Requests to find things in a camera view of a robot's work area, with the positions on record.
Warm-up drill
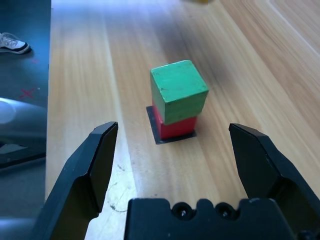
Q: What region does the black square tape marker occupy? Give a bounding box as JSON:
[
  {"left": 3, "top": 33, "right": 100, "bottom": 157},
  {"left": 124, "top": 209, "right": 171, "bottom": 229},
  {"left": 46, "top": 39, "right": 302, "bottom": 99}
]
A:
[{"left": 145, "top": 105, "right": 198, "bottom": 146}]

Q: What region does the green wooden block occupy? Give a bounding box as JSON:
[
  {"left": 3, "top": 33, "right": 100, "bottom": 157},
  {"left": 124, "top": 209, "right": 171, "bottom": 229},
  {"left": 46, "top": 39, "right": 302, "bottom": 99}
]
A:
[{"left": 149, "top": 59, "right": 210, "bottom": 126}]

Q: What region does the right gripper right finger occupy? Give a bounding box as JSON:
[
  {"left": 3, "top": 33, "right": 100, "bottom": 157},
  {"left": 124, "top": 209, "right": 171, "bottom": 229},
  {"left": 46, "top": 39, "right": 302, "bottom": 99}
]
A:
[{"left": 228, "top": 122, "right": 320, "bottom": 240}]

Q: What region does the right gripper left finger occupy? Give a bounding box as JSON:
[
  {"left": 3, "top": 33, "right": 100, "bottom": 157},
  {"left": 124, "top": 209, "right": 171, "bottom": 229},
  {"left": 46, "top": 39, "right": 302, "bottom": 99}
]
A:
[{"left": 31, "top": 121, "right": 119, "bottom": 240}]

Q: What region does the yellow wooden block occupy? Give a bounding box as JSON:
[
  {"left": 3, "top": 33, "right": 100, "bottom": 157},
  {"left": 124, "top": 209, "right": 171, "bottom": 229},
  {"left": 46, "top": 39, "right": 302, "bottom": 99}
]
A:
[{"left": 181, "top": 0, "right": 210, "bottom": 6}]

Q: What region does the white sneaker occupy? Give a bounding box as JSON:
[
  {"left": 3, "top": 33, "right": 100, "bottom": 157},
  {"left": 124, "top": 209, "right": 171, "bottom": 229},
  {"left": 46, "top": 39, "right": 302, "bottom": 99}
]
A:
[{"left": 0, "top": 31, "right": 33, "bottom": 55}]

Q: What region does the red wooden block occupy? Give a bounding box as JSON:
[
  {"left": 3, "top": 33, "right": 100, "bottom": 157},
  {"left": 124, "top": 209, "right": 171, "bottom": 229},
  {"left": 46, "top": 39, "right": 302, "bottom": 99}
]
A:
[{"left": 151, "top": 98, "right": 199, "bottom": 141}]

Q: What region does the red tape cross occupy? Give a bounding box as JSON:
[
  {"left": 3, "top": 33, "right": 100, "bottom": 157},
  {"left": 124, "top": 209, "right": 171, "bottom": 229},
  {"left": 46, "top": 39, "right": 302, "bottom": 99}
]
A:
[{"left": 19, "top": 88, "right": 36, "bottom": 99}]

